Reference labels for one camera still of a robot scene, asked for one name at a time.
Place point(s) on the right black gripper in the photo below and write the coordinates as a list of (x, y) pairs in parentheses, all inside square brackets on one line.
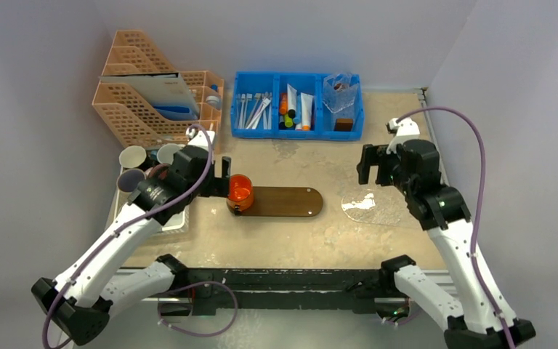
[(380, 164)]

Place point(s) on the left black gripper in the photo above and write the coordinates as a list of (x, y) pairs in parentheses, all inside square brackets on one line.
[(219, 185)]

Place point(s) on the orange translucent cup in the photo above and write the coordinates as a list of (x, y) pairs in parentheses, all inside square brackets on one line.
[(241, 193)]

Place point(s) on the clear glass toothbrush holder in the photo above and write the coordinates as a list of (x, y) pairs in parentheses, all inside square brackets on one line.
[(339, 91)]

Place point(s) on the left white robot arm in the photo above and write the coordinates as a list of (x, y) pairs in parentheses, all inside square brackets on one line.
[(82, 299)]

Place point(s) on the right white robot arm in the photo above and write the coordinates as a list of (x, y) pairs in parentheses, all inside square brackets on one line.
[(478, 316)]

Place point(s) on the brown wooden oval tray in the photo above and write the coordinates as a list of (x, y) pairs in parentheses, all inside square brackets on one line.
[(266, 201)]

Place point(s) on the brown wooden block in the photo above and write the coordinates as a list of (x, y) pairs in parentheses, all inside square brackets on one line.
[(343, 125)]

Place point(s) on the maroon ceramic mug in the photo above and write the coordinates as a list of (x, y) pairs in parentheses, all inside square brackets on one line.
[(157, 170)]

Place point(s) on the yellow green small tube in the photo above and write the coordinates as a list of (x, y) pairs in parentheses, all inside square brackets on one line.
[(288, 121)]

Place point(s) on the blue plastic compartment bin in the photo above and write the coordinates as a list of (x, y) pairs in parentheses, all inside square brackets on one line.
[(247, 84)]

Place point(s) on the cream ceramic mug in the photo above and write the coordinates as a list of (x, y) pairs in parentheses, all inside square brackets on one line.
[(132, 157)]

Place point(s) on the purple ceramic mug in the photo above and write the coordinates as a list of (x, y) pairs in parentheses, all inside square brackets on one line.
[(129, 179)]

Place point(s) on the orange small tube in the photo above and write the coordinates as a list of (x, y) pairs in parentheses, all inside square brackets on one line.
[(283, 105)]

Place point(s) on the white paper folder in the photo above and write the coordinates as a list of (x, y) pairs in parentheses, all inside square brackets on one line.
[(163, 91)]

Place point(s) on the peach plastic desk organizer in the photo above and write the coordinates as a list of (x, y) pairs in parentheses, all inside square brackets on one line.
[(128, 115)]

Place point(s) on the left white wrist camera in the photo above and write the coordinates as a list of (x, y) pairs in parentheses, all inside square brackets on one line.
[(196, 137)]

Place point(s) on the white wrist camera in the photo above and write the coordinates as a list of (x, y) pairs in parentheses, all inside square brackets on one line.
[(196, 137), (403, 131)]

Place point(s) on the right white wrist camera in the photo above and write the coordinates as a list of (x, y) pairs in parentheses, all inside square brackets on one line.
[(403, 131)]

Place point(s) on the black aluminium base frame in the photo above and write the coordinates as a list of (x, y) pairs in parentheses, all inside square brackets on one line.
[(362, 291)]

